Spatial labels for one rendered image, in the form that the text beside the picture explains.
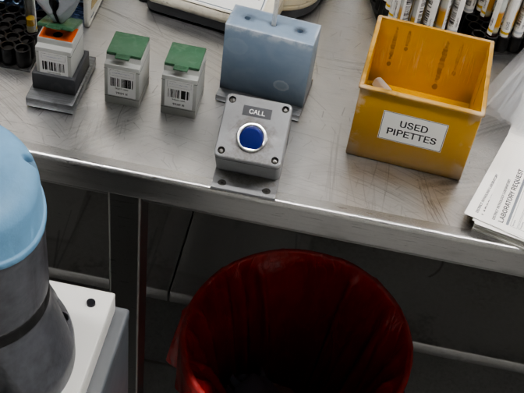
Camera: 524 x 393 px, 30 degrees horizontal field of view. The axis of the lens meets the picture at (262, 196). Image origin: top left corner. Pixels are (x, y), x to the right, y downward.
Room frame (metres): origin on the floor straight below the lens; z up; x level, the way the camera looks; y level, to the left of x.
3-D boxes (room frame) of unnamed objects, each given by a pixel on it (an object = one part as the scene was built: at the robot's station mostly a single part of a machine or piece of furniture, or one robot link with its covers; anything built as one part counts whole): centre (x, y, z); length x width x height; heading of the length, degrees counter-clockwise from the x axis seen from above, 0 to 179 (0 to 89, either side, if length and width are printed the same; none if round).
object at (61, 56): (0.84, 0.25, 0.92); 0.05 x 0.04 x 0.06; 176
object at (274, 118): (0.78, 0.02, 0.92); 0.13 x 0.07 x 0.08; 176
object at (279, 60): (0.88, 0.02, 0.92); 0.10 x 0.07 x 0.10; 81
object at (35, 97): (0.84, 0.25, 0.89); 0.09 x 0.05 x 0.04; 176
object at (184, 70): (0.84, 0.11, 0.91); 0.05 x 0.04 x 0.07; 176
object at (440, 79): (0.86, -0.16, 0.93); 0.13 x 0.13 x 0.10; 82
